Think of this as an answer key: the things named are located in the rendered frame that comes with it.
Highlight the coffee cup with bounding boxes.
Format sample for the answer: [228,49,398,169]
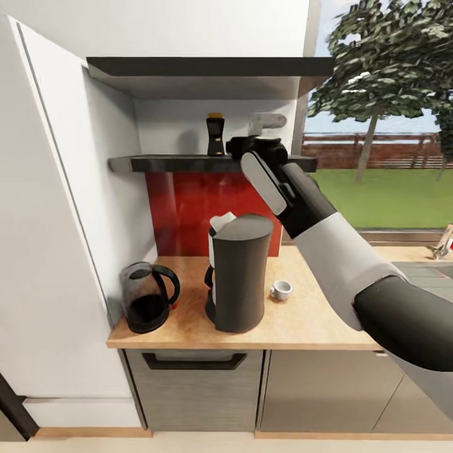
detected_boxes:
[270,280,293,299]

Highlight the bottle of coffee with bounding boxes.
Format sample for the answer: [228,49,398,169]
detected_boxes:
[206,113,225,157]

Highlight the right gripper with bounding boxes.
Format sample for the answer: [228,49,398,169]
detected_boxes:
[225,135,257,160]

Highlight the paper coffee filter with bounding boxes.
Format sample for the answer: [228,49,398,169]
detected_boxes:
[210,212,236,232]

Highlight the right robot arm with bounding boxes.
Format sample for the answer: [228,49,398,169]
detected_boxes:
[225,113,453,422]

